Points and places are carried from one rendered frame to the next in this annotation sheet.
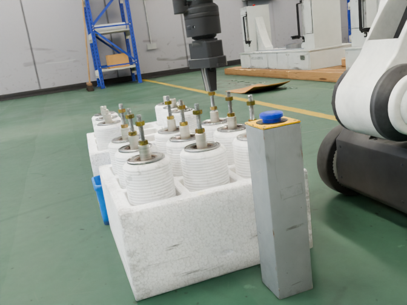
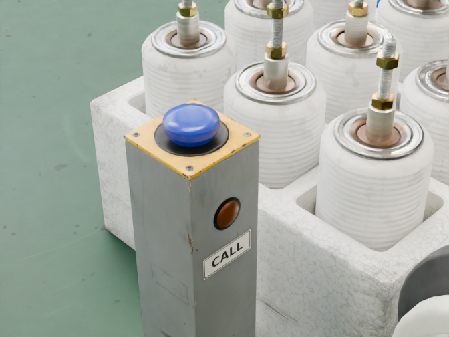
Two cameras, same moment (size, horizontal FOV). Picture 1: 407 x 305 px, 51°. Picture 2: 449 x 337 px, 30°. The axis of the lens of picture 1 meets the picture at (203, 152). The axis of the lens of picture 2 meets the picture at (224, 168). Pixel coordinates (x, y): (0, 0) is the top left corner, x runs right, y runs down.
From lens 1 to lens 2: 0.79 m
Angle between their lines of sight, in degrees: 60
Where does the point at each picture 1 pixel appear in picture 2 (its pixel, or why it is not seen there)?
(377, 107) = (401, 303)
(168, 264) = not seen: hidden behind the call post
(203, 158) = (228, 105)
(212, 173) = not seen: hidden behind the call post
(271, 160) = (137, 202)
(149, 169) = (150, 63)
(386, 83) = (437, 271)
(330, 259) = not seen: outside the picture
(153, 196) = (154, 109)
